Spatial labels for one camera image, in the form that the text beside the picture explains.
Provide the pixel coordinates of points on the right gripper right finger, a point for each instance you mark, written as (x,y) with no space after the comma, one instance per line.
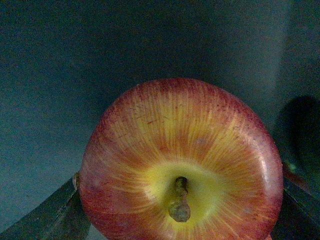
(299,218)

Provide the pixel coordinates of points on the red yellow apple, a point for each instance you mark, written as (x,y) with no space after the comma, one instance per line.
(181,159)

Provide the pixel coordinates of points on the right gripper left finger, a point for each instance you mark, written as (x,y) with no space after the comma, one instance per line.
(59,217)

